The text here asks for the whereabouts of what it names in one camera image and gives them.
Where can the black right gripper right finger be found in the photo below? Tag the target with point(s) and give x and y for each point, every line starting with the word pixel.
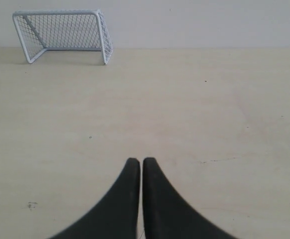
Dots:
pixel 167 215

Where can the small light blue goal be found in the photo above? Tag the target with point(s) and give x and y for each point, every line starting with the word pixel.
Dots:
pixel 62 30

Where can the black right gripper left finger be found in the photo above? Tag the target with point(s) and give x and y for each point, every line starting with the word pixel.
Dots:
pixel 115 216

